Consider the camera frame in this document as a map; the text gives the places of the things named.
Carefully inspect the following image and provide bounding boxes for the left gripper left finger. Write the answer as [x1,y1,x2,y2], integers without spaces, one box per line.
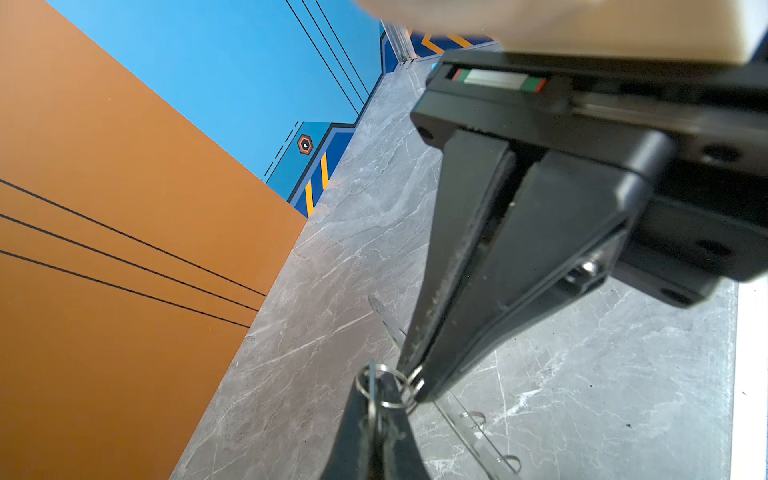
[320,374,380,480]

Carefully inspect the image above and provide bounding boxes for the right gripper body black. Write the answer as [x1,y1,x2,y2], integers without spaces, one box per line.
[411,51,767,307]

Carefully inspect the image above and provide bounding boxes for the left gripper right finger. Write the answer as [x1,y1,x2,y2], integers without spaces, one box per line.
[379,374,429,480]

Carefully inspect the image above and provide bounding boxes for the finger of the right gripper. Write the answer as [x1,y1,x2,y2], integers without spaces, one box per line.
[411,151,651,402]
[398,130,516,374]

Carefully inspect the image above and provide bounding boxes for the perforated metal ring disc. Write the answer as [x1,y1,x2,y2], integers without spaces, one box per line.
[367,295,522,479]

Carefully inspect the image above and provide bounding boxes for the right aluminium corner post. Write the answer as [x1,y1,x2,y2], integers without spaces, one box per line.
[381,21,418,63]

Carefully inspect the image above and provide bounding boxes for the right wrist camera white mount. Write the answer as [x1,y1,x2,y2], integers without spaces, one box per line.
[359,0,767,65]

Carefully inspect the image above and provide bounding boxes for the aluminium front rail frame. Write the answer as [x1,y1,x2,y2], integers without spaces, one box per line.
[730,277,767,480]

